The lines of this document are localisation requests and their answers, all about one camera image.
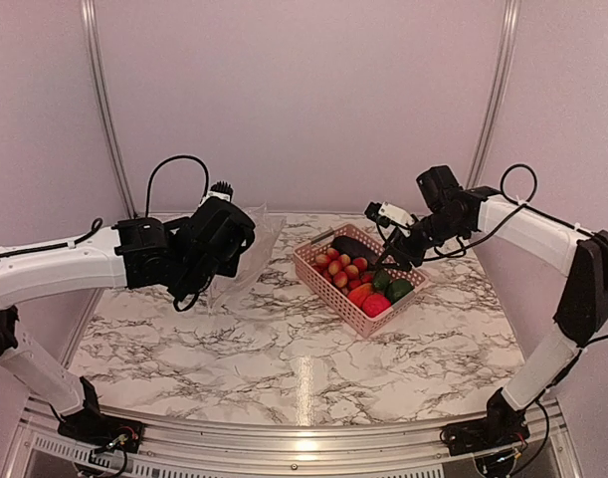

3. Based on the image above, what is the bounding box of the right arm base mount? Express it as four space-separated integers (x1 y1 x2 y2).
440 404 530 456

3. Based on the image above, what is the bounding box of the right aluminium frame post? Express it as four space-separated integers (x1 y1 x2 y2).
466 0 521 188

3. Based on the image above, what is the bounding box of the clear zip top bag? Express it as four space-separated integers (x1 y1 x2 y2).
207 203 286 315

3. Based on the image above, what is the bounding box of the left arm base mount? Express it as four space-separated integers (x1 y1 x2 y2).
52 377 144 453

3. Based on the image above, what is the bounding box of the green bell pepper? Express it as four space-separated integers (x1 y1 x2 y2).
385 279 414 304

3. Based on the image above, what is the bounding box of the dark purple eggplant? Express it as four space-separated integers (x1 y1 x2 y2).
331 235 379 266

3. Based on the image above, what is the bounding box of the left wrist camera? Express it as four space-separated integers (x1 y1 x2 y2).
199 181 234 206

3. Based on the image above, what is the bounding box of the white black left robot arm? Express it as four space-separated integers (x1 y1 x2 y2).
0 197 255 443

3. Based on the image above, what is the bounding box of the pink red apple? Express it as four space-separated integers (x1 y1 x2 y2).
361 294 391 318

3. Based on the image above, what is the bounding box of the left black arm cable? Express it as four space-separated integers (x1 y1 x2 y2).
146 154 210 218

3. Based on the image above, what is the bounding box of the red yellow lychee bunch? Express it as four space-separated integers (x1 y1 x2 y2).
312 247 374 295

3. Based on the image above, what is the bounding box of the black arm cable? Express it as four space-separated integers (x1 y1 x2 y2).
432 163 608 439
146 154 210 218

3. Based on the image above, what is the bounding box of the left aluminium frame post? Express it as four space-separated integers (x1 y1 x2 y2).
81 0 137 218

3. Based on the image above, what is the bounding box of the long green cucumber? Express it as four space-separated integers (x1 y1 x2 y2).
372 269 392 292

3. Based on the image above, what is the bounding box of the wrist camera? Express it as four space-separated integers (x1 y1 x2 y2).
364 202 417 237
199 181 234 206

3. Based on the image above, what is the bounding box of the pink perforated plastic basket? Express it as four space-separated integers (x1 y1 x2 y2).
293 223 429 338

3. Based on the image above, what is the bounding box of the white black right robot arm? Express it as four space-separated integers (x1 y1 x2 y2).
365 186 608 446

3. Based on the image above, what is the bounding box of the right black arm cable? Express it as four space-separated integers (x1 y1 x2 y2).
432 163 608 439

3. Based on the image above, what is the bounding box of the aluminium frame post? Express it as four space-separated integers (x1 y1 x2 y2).
466 0 521 188
81 0 137 218

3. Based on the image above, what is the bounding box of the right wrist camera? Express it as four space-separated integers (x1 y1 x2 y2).
364 202 417 237

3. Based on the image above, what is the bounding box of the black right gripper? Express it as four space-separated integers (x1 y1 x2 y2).
375 209 467 272

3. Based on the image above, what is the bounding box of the orange red mango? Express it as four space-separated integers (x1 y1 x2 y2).
347 283 374 309

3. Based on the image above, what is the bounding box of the aluminium front rail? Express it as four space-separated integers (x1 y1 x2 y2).
1 398 584 477

